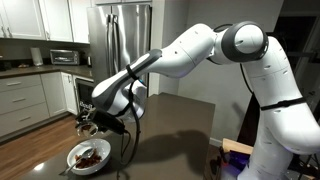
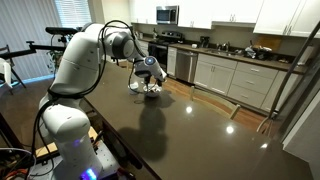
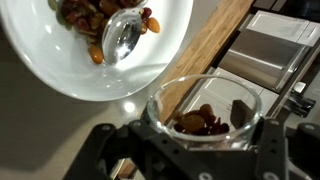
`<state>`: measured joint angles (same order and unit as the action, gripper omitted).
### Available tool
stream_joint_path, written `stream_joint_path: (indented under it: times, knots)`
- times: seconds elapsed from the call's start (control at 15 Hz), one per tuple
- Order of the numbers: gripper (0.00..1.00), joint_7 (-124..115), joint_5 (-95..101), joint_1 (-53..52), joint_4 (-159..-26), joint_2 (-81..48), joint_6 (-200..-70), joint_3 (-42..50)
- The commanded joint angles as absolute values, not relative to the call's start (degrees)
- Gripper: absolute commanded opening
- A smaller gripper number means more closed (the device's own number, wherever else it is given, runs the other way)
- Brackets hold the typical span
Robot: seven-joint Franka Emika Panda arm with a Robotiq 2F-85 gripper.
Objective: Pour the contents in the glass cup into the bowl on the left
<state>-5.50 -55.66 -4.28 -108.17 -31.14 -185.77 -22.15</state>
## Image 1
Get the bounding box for silver metal spoon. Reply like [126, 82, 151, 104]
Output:
[59, 148, 95, 176]

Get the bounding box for clear glass cup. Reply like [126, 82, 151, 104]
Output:
[76, 121, 100, 139]

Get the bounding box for trail mix in bowl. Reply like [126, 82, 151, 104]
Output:
[74, 151, 103, 170]

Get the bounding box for light wooden board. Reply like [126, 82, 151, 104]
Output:
[222, 137, 254, 156]

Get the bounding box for silver toaster oven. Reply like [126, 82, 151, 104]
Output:
[49, 48, 81, 66]

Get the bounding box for white lower kitchen cabinets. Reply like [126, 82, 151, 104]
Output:
[0, 71, 79, 138]

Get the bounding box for white paper towel roll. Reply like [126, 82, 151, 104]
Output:
[29, 46, 44, 67]

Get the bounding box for white kitchen cabinets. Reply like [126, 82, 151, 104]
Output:
[0, 71, 79, 138]
[0, 0, 92, 44]

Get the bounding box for stainless steel refrigerator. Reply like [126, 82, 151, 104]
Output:
[86, 3, 153, 98]

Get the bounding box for white ceramic bowl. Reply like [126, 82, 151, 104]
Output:
[66, 138, 112, 176]

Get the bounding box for white upper kitchen cabinets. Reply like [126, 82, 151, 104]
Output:
[0, 0, 92, 44]

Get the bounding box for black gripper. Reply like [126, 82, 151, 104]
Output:
[75, 109, 126, 135]

